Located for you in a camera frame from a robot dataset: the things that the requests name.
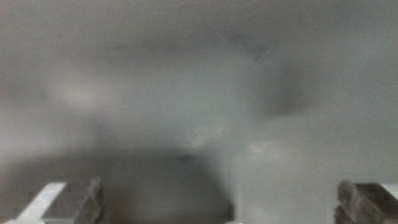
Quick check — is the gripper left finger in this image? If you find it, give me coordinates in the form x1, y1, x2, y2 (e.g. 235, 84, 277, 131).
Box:
13, 178, 105, 224

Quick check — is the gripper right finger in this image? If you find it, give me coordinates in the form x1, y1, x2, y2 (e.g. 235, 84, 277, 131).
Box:
334, 181, 398, 224

